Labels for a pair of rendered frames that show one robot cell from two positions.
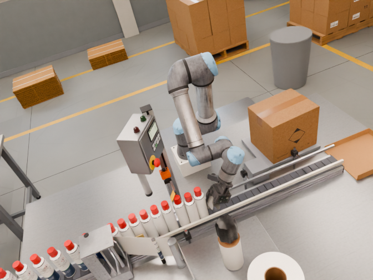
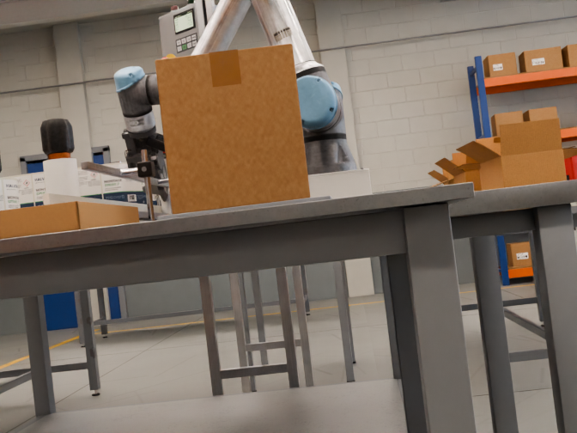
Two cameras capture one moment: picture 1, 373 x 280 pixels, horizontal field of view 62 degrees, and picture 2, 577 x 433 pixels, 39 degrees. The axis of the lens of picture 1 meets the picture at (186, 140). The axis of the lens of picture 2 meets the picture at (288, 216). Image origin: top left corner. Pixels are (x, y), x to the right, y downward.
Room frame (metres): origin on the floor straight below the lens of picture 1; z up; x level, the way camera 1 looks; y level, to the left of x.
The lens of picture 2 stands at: (1.84, -2.04, 0.79)
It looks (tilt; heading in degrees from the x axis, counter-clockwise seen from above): 1 degrees up; 105
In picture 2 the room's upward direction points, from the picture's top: 7 degrees counter-clockwise
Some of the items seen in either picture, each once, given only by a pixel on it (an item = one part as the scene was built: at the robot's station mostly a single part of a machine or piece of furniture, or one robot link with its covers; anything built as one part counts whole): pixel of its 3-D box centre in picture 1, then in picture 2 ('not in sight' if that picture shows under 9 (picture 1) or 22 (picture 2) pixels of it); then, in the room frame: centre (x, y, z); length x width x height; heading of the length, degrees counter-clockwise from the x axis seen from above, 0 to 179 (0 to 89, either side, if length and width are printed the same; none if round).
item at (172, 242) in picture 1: (176, 253); not in sight; (0.76, 0.16, 0.97); 0.05 x 0.05 x 0.19
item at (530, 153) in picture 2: not in sight; (523, 169); (1.94, 1.73, 0.97); 0.51 x 0.42 x 0.37; 16
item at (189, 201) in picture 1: (191, 208); not in sight; (0.96, 0.06, 0.98); 0.05 x 0.05 x 0.20
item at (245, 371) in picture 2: not in sight; (257, 312); (0.73, 1.45, 0.47); 1.17 x 0.36 x 0.95; 100
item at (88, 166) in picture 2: (242, 183); (159, 182); (1.05, -0.22, 0.95); 1.07 x 0.01 x 0.01; 100
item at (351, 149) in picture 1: (363, 152); (31, 227); (1.14, -0.92, 0.85); 0.30 x 0.26 x 0.04; 100
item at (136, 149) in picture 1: (142, 144); (192, 43); (1.03, 0.18, 1.38); 0.17 x 0.10 x 0.19; 155
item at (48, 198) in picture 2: (250, 200); (131, 207); (0.98, -0.23, 0.90); 1.07 x 0.01 x 0.02; 100
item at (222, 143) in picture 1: (221, 149); (173, 88); (1.09, -0.15, 1.19); 0.11 x 0.11 x 0.08; 5
